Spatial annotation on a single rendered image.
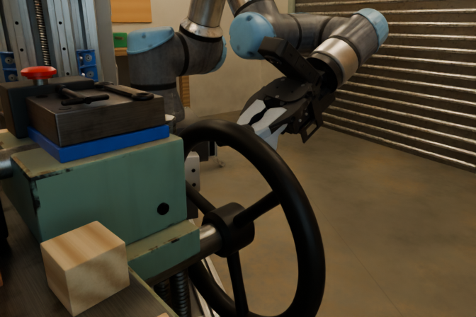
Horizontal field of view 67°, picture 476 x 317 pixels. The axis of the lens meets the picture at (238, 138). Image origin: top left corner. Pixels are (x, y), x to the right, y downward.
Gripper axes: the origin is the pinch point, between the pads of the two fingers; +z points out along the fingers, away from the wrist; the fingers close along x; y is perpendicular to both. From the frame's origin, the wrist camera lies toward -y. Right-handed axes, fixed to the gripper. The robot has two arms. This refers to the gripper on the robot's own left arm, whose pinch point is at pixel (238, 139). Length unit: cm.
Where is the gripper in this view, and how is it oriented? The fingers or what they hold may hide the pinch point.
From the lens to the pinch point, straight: 50.6
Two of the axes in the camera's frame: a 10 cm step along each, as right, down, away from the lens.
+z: -6.8, 6.3, -3.8
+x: -6.7, -3.1, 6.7
